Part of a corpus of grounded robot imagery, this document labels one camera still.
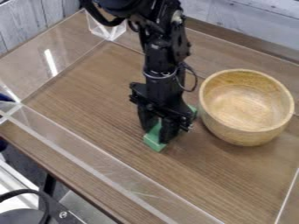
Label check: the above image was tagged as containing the green rectangular block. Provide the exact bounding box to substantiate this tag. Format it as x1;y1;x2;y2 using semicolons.
143;104;198;151

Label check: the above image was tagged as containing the black cable loop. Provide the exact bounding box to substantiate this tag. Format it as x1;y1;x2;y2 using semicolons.
0;188;52;224

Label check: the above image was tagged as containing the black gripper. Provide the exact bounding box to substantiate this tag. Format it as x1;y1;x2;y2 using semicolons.
129;82;193;144

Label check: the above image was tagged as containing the black table leg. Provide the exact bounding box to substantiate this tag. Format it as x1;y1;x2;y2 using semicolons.
43;174;57;196

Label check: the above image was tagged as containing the clear acrylic corner bracket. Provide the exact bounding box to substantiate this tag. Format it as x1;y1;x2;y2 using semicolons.
87;13;127;41

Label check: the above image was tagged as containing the clear acrylic tray wall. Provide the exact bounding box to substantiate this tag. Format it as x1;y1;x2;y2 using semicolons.
0;81;223;224

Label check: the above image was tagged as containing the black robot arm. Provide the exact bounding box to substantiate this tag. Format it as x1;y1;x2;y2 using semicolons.
79;0;195;144

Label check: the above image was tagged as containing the wooden bowl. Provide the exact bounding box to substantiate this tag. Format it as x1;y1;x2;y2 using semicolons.
199;68;295;146

